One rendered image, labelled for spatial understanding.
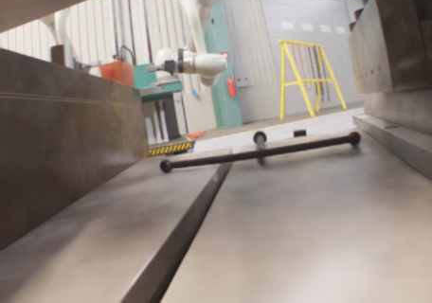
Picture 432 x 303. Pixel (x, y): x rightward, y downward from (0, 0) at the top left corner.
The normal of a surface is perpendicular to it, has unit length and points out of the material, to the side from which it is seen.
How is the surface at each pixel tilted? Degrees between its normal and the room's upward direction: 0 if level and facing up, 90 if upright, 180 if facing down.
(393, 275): 0
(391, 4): 90
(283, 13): 90
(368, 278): 0
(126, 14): 90
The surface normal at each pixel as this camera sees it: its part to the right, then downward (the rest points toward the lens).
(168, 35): 0.36, 0.01
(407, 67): -0.36, 0.14
